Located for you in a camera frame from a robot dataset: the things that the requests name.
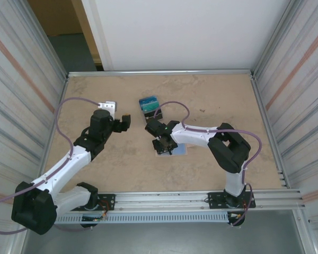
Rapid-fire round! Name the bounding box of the teal credit card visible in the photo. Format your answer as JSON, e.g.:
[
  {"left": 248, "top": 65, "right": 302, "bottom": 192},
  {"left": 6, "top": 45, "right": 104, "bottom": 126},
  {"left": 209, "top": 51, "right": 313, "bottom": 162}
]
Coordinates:
[{"left": 139, "top": 102, "right": 160, "bottom": 112}]

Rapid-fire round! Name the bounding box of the small electronics board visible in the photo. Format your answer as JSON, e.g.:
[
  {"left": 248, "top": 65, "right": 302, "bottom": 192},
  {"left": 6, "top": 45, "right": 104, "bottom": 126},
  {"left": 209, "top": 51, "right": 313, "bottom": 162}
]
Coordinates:
[{"left": 81, "top": 201, "right": 109, "bottom": 222}]

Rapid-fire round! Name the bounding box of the tan wooden door jamb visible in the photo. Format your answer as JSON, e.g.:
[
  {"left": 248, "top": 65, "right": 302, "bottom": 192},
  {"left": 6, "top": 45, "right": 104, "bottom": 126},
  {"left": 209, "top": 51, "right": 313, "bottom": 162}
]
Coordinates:
[{"left": 70, "top": 0, "right": 104, "bottom": 71}]

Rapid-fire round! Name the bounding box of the clear acrylic card organizer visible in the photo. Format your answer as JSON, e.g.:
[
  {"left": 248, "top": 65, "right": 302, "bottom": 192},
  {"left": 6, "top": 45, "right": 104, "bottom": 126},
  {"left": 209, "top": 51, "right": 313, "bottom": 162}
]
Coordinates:
[{"left": 138, "top": 95, "right": 164, "bottom": 125}]

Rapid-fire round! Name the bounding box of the aluminium frame post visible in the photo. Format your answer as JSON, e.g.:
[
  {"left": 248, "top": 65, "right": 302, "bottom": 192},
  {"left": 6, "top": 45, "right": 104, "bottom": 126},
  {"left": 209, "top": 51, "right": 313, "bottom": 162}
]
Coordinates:
[
  {"left": 250, "top": 0, "right": 294, "bottom": 77},
  {"left": 26, "top": 0, "right": 69, "bottom": 77}
]

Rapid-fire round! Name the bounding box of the grey slotted cable duct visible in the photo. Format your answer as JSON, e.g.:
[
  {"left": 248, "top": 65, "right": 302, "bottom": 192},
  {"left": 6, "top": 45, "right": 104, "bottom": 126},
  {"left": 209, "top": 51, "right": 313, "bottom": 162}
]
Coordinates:
[{"left": 28, "top": 213, "right": 230, "bottom": 223}]

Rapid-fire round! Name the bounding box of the light blue tray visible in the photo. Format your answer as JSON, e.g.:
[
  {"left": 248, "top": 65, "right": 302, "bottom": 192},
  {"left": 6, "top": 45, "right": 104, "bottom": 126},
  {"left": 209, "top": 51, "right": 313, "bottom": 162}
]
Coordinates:
[{"left": 155, "top": 142, "right": 188, "bottom": 157}]

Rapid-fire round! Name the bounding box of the long aluminium mounting rail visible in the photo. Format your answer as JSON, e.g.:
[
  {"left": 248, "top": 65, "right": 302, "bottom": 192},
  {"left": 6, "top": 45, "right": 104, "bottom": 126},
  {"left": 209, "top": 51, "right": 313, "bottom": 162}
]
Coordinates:
[{"left": 17, "top": 188, "right": 307, "bottom": 214}]

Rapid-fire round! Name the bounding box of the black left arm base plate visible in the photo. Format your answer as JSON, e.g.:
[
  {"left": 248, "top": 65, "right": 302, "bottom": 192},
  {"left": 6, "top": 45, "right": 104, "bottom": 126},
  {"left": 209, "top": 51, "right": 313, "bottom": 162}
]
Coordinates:
[{"left": 68, "top": 194, "right": 116, "bottom": 212}]

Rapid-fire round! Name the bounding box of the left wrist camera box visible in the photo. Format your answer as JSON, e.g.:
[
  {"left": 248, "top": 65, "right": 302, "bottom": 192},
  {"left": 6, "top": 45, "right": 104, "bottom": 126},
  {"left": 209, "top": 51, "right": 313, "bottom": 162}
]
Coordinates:
[{"left": 97, "top": 100, "right": 119, "bottom": 115}]

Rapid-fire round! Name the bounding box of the black VIP credit card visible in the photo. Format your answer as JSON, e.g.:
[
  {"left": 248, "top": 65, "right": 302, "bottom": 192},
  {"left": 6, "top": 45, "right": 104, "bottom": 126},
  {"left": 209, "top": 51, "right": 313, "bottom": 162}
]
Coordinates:
[{"left": 144, "top": 107, "right": 164, "bottom": 120}]

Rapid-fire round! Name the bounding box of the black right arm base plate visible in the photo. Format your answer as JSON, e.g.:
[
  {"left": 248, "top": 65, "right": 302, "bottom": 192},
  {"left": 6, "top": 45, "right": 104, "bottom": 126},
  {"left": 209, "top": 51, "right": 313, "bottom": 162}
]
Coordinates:
[{"left": 207, "top": 192, "right": 256, "bottom": 210}]

